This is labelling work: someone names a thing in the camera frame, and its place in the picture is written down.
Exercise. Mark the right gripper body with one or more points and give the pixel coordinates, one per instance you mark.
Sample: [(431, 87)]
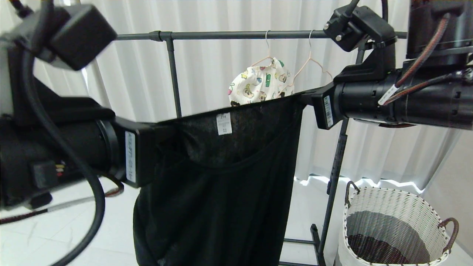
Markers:
[(362, 99)]

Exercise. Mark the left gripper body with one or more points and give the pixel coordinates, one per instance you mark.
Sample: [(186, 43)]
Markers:
[(144, 155)]

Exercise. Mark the pink clothes hanger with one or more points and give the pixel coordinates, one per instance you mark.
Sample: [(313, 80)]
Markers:
[(269, 51), (310, 51)]

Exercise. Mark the black garment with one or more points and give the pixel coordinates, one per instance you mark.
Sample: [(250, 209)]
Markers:
[(240, 192)]

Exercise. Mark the cream printed garment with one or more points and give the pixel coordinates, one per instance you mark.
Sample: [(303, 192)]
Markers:
[(258, 85)]

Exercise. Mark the white laundry basket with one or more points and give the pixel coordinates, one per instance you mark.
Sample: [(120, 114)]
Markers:
[(391, 201)]

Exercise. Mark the black clothes rack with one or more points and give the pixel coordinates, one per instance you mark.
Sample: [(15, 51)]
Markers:
[(221, 35)]

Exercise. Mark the white curtain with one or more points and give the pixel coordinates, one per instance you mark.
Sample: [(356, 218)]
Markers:
[(221, 74)]

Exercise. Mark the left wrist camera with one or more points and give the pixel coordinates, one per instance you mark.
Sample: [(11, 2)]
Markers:
[(81, 37)]

